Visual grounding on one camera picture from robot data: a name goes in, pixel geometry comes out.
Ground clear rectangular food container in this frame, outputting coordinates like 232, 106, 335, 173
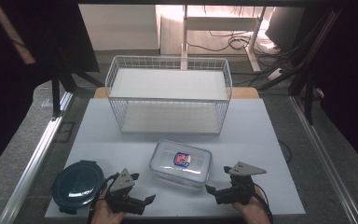
148, 139, 213, 189

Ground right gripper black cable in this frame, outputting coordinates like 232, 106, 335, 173
253, 184, 274, 224

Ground white wire rack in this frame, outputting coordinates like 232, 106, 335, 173
104, 55, 233, 136

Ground white power strip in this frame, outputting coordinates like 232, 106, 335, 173
267, 67, 285, 82

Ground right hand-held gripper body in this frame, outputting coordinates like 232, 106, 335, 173
214, 161, 268, 206

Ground black floor cable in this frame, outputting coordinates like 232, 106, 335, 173
186, 29, 254, 53

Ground aluminium frame rail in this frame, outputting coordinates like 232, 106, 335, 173
0, 91, 75, 224
290, 95, 358, 224

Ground black metal stand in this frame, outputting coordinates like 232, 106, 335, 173
256, 8, 344, 126
51, 69, 105, 121

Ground white desk frame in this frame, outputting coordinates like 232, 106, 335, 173
180, 4, 268, 73

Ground person's right hand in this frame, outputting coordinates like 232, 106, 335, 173
231, 186, 272, 224

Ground person's left hand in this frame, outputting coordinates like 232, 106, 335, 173
90, 188, 127, 224

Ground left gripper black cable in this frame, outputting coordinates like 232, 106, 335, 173
88, 173, 119, 224

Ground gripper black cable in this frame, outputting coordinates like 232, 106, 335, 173
253, 184, 274, 224
88, 173, 119, 224

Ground white cabinet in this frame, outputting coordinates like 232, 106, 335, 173
77, 4, 161, 52

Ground dark teal round lid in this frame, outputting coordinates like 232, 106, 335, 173
50, 160, 105, 216

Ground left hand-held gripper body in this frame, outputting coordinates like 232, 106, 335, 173
105, 168, 147, 217

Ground bundle of black cables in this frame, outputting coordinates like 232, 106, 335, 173
230, 40, 307, 89

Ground black curtain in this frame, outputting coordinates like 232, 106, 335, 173
0, 0, 101, 182
304, 0, 358, 179

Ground thin black cable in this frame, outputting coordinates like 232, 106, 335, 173
278, 139, 294, 164

